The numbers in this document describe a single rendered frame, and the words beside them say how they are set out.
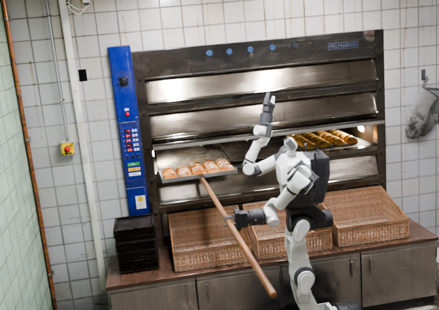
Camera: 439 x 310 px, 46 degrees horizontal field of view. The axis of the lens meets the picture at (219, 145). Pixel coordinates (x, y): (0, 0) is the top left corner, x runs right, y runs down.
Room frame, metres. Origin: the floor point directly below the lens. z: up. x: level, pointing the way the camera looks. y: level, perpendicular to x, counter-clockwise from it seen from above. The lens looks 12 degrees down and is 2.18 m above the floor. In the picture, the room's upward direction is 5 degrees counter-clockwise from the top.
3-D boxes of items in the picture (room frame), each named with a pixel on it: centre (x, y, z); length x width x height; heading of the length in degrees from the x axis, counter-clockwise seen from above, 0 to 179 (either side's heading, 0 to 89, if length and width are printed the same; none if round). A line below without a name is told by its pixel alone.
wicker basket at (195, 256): (3.58, 0.14, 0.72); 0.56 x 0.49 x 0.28; 97
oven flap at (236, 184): (3.92, -0.38, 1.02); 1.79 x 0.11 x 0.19; 98
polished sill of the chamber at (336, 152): (3.95, -0.38, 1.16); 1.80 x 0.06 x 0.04; 98
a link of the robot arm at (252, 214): (2.61, -0.11, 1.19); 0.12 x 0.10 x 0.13; 99
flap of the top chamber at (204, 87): (3.92, -0.38, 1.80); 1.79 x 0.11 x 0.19; 98
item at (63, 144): (3.67, 1.10, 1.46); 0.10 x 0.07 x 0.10; 98
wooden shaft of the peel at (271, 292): (2.62, -0.01, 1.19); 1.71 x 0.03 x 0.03; 10
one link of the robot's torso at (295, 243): (3.05, -0.45, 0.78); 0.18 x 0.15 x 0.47; 9
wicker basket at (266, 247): (3.66, -0.44, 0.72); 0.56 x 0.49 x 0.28; 98
